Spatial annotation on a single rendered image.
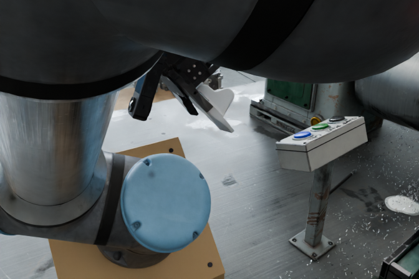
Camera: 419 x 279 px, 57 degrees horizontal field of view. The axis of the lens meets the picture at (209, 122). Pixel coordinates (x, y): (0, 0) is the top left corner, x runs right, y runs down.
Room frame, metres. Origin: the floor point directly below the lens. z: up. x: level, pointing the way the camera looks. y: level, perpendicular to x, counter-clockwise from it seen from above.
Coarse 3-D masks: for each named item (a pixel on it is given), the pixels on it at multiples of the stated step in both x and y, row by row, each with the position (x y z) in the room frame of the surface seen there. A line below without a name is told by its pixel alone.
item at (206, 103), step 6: (180, 78) 0.58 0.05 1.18; (180, 84) 0.58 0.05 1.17; (186, 84) 0.58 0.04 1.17; (192, 84) 0.57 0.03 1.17; (186, 90) 0.57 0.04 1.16; (192, 90) 0.57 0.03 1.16; (192, 96) 0.56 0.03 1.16; (198, 96) 0.57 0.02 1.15; (198, 102) 0.56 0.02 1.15; (204, 102) 0.57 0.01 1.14; (204, 108) 0.56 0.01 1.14; (210, 108) 0.56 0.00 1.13
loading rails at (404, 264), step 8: (416, 232) 0.50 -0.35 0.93; (408, 240) 0.48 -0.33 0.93; (416, 240) 0.49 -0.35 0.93; (400, 248) 0.47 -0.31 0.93; (408, 248) 0.47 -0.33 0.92; (416, 248) 0.48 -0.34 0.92; (392, 256) 0.45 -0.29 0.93; (400, 256) 0.46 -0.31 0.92; (408, 256) 0.46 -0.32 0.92; (416, 256) 0.46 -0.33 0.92; (384, 264) 0.44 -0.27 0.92; (392, 264) 0.43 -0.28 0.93; (400, 264) 0.44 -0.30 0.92; (408, 264) 0.44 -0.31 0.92; (416, 264) 0.44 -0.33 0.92; (384, 272) 0.43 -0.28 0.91; (392, 272) 0.43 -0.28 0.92; (400, 272) 0.42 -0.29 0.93; (408, 272) 0.42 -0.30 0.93; (416, 272) 0.43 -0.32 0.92
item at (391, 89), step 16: (400, 64) 0.88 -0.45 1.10; (416, 64) 0.85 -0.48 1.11; (368, 80) 0.91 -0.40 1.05; (384, 80) 0.88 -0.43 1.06; (400, 80) 0.86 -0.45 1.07; (416, 80) 0.83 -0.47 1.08; (368, 96) 0.91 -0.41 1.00; (384, 96) 0.88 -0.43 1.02; (400, 96) 0.85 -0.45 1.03; (416, 96) 0.82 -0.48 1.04; (368, 112) 0.95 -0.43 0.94; (384, 112) 0.89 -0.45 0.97; (400, 112) 0.85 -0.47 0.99; (416, 112) 0.82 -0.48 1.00; (416, 128) 0.84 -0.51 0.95
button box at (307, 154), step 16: (336, 128) 0.60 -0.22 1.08; (352, 128) 0.62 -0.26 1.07; (288, 144) 0.57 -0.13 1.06; (304, 144) 0.55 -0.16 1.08; (320, 144) 0.56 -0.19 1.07; (336, 144) 0.58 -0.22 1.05; (352, 144) 0.61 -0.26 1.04; (288, 160) 0.57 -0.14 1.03; (304, 160) 0.54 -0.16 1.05; (320, 160) 0.55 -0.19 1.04
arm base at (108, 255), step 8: (104, 248) 0.44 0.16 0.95; (112, 248) 0.43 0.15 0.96; (120, 248) 0.42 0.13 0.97; (112, 256) 0.44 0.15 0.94; (120, 256) 0.45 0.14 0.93; (128, 256) 0.42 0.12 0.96; (136, 256) 0.42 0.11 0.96; (144, 256) 0.42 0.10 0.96; (152, 256) 0.43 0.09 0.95; (160, 256) 0.44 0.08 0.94; (120, 264) 0.44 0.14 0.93; (128, 264) 0.43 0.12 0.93; (136, 264) 0.43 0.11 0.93; (144, 264) 0.43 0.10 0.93; (152, 264) 0.44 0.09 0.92
